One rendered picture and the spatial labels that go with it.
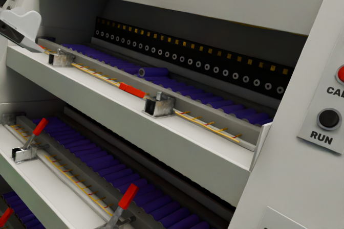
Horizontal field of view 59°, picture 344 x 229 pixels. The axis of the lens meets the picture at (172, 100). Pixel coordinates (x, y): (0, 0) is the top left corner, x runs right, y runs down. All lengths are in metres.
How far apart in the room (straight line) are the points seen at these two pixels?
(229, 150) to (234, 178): 0.04
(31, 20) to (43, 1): 0.24
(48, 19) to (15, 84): 0.17
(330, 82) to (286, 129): 0.06
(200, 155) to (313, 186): 0.12
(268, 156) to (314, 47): 0.11
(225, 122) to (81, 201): 0.28
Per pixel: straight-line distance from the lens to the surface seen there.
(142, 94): 0.38
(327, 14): 0.34
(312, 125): 0.31
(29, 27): 0.55
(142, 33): 0.69
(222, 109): 0.45
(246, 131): 0.38
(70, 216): 0.52
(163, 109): 0.41
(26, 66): 0.69
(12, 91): 0.81
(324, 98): 0.31
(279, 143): 0.32
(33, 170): 0.63
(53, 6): 0.80
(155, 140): 0.40
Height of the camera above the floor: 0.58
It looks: 2 degrees down
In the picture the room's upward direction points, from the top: 22 degrees clockwise
